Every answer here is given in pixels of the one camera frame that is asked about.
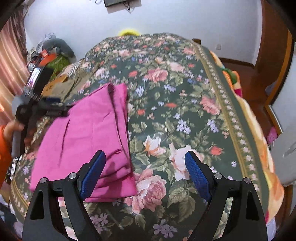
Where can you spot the brown wooden door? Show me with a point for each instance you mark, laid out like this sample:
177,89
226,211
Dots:
272,41

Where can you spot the orange fleece blanket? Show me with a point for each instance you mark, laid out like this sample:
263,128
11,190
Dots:
266,162

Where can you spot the small black wall monitor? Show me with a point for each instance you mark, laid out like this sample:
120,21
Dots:
120,2

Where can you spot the pile of clothes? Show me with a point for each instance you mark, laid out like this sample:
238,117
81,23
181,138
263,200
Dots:
44,42

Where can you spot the pink striped curtain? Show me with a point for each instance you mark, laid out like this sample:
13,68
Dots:
11,64

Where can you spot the orange box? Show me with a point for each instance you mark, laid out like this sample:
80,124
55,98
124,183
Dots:
47,59

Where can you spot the person's left hand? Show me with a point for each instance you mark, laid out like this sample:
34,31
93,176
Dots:
11,129

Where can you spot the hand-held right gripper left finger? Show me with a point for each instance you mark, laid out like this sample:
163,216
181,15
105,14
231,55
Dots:
91,176

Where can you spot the dark wooden bedpost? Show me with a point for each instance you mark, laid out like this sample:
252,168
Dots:
196,41

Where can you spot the striped blanket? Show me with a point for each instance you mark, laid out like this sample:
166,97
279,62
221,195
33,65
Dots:
71,68

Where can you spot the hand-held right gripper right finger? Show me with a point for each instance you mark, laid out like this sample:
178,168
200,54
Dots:
198,176

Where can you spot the wooden folding lap table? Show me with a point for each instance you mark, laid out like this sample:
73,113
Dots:
55,87

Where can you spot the white plastic object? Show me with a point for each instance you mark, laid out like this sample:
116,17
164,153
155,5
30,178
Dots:
284,160

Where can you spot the pink slipper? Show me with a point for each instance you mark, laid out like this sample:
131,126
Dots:
272,135

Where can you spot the olive green pants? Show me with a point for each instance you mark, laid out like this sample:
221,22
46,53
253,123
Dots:
81,81

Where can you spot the floral bed blanket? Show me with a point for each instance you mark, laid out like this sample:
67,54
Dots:
173,104

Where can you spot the pink pants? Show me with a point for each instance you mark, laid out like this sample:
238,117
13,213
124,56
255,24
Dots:
81,139

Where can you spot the green fabric basket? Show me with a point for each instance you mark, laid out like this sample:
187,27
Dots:
60,64

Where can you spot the person's left forearm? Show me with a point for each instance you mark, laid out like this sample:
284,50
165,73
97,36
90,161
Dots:
4,157

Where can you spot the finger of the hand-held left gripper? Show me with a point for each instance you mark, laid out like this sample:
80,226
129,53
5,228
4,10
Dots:
52,100
54,110

